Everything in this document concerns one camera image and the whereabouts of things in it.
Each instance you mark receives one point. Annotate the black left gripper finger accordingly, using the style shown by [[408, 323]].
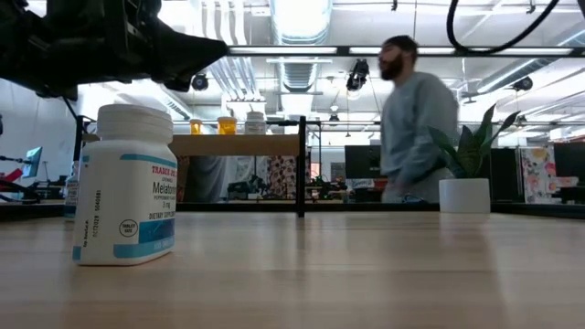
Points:
[[192, 50], [178, 84]]

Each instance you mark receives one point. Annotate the large orange bottle white cap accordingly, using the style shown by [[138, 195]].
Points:
[[227, 127]]

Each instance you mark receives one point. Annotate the white round bottle blue label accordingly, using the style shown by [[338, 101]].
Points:
[[256, 124]]

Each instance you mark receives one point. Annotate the white square melatonin bottle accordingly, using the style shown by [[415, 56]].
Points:
[[123, 192]]

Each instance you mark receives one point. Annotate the slim white labelled bottle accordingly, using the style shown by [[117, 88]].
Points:
[[71, 192]]

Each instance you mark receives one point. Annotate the black round spotlight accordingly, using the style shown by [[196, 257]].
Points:
[[522, 84], [199, 82]]

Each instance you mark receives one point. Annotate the red mandala tapestry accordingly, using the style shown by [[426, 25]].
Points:
[[182, 178]]

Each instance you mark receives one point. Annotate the grey curtain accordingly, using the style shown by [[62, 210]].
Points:
[[205, 178]]

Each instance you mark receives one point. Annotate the spotted pattern tapestry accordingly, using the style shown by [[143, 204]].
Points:
[[281, 176]]

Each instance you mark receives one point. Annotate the small tilted monitor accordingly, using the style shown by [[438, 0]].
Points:
[[32, 162]]

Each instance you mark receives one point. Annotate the black overhead crossbar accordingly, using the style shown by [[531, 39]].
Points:
[[343, 51]]

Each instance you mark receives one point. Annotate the black monitor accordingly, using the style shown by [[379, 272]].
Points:
[[363, 162]]

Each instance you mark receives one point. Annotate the person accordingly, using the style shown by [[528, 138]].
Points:
[[416, 128]]

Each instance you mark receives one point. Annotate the green plant in white pot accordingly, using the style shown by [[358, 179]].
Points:
[[464, 194]]

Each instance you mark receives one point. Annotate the black partition panel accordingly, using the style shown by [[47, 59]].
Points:
[[505, 173]]

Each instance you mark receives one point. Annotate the floral tapestry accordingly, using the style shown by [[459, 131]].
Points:
[[539, 173]]

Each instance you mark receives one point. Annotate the large black screen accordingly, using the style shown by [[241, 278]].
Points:
[[570, 160]]

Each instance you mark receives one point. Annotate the silver ceiling air duct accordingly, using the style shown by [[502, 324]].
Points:
[[299, 18]]

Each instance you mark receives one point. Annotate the black overhead camera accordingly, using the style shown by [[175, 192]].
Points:
[[357, 75]]

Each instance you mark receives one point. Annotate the black aluminium rig frame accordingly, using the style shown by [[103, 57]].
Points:
[[365, 208]]

